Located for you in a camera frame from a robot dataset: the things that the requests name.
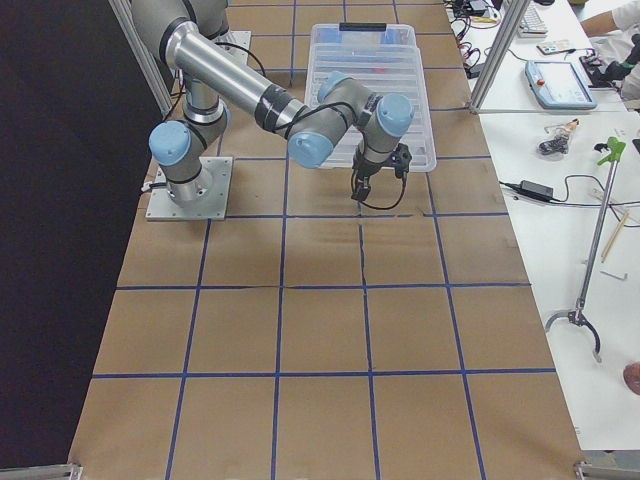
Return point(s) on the black power adapter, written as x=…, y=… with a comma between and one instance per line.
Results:
x=531, y=190

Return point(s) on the aluminium profile post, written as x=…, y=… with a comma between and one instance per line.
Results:
x=506, y=32

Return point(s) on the black box handle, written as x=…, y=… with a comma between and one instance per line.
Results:
x=362, y=26

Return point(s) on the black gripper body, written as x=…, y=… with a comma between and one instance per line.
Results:
x=366, y=172

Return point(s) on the reacher grabber tool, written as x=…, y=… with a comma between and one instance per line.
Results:
x=576, y=316

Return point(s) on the clear plastic storage box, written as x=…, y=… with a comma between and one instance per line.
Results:
x=334, y=47

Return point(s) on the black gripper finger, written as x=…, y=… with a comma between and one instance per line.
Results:
x=364, y=188
x=357, y=192

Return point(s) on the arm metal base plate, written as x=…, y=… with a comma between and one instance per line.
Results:
x=204, y=198
x=236, y=43

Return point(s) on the teach pendant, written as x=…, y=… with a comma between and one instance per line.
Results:
x=558, y=86

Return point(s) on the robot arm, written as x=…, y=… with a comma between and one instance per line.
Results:
x=182, y=35

